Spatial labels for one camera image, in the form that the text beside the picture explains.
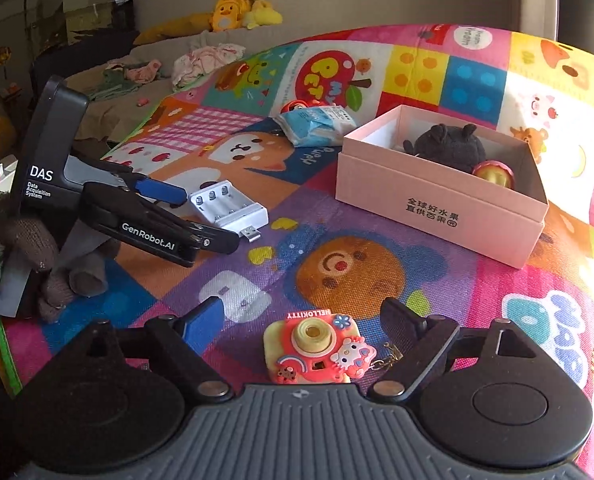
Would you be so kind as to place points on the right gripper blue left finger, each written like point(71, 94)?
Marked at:
point(176, 347)

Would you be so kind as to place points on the white pink crumpled cloth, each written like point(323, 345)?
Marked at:
point(204, 61)

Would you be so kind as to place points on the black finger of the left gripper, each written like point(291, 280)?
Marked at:
point(158, 226)

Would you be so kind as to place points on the grey sofa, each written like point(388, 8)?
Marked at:
point(114, 119)

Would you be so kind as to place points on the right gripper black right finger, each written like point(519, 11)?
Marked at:
point(423, 344)

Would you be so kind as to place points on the colourful cartoon play mat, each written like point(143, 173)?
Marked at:
point(318, 253)

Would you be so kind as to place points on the pink pig plush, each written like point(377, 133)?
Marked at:
point(143, 73)

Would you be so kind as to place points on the pink cardboard box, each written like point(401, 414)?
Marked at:
point(375, 174)

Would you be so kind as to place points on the white battery charger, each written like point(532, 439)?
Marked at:
point(224, 206)

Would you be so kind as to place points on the red hooded doll keychain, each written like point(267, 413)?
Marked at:
point(299, 104)

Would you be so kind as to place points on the blue wet wipes packet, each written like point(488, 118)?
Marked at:
point(316, 127)

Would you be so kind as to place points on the yellow dog plush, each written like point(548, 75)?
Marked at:
point(260, 13)

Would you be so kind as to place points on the black plush toy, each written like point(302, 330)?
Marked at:
point(455, 147)

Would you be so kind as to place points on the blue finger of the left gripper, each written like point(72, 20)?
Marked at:
point(86, 169)

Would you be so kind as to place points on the yellow duck plush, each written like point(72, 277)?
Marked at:
point(229, 14)

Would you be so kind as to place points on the yellow long pillow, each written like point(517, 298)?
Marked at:
point(190, 25)

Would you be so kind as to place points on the pink yellow cupcake toy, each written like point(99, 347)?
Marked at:
point(495, 172)

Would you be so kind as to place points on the hello kitty camera toy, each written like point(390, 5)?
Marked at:
point(320, 347)

